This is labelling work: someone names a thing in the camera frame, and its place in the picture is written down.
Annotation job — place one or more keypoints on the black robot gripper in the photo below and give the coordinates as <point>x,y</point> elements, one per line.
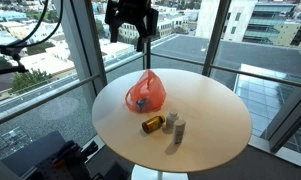
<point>138,13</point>

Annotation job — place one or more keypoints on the white pill bottle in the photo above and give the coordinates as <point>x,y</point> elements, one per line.
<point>170,119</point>

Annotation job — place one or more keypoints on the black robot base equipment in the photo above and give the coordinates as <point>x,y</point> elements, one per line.
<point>53,158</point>

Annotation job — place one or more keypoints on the orange plastic bag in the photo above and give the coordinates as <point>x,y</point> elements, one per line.
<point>149,86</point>

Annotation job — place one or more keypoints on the blue item inside bag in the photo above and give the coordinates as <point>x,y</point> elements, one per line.
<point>140,104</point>

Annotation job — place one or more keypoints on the amber bottle yellow label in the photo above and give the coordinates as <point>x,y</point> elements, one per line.
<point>153,124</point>

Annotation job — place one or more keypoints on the white deodorant stick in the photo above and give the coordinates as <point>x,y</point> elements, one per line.
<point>178,131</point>

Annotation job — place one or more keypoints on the round white table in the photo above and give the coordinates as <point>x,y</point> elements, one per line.
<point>201,125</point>

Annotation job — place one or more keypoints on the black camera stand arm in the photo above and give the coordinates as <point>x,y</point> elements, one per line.
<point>13,49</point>

